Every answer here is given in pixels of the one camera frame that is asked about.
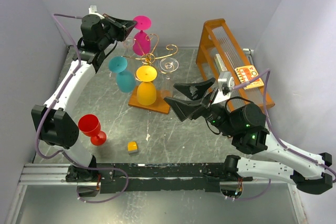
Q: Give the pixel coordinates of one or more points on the wooden shelf rack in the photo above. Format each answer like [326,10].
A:
[217,38]

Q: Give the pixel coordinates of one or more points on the black base frame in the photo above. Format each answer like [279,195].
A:
[156,177]

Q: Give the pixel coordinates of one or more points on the clear wine glass front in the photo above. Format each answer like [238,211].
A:
[129,43]

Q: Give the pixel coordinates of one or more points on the red plastic wine glass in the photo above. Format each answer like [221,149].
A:
[90,126]

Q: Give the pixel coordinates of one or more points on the yellow grey small block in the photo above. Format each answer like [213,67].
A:
[133,148]

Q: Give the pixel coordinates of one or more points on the blue plastic wine glass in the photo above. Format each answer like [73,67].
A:
[123,69]

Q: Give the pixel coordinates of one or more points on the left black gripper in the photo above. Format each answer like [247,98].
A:
[124,27]

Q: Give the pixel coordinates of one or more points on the orange patterned card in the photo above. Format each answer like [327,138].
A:
[247,73]

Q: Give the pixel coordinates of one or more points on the yellow plastic wine glass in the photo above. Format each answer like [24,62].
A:
[146,91]

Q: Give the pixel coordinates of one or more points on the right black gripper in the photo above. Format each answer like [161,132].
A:
[184,109]

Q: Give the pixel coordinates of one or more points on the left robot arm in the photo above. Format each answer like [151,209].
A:
[52,120]

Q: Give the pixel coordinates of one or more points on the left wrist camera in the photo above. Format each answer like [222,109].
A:
[93,11]

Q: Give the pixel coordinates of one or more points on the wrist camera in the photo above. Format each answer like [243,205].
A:
[93,11]
[225,82]

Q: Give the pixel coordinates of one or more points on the clear wine glass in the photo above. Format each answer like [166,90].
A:
[167,67]
[129,43]

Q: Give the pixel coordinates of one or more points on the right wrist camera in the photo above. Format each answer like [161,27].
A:
[225,82]

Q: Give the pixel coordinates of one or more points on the magenta plastic wine glass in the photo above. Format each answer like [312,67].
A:
[141,37]

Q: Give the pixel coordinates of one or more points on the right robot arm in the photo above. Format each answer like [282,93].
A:
[246,126]

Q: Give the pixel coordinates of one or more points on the gold wire glass rack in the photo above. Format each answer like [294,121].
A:
[150,59]

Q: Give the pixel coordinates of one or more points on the white box on shelf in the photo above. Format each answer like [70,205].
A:
[219,63]

